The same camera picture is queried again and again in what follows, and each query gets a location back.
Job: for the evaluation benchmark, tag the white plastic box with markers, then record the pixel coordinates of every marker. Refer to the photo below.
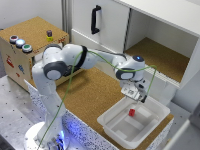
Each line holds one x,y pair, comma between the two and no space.
133,128

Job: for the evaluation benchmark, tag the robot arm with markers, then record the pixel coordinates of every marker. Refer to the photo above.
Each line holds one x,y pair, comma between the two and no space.
55,66

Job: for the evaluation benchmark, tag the red button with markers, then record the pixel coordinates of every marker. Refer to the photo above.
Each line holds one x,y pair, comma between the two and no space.
13,39

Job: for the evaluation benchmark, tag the blue button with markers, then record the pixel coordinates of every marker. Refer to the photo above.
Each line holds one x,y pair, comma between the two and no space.
20,43

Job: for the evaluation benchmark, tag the yellow block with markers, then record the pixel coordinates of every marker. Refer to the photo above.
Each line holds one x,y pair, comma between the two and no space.
49,38

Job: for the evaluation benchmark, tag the wooden drawer box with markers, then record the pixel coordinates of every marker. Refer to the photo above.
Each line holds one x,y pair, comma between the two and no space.
31,31

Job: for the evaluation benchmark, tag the purple block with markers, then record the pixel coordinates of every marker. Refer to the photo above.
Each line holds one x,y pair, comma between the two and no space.
49,32

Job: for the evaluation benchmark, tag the white cabinet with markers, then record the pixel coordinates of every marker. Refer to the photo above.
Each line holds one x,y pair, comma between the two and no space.
160,36

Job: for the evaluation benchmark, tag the pink block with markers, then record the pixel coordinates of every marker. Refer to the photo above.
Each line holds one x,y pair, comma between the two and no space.
132,112

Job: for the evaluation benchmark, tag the green button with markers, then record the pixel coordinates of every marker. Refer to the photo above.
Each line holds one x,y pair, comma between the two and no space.
26,48

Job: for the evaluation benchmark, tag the white sliding door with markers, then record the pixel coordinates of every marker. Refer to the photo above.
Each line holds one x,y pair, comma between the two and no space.
110,23

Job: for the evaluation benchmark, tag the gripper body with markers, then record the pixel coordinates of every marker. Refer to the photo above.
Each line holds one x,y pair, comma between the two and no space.
132,90

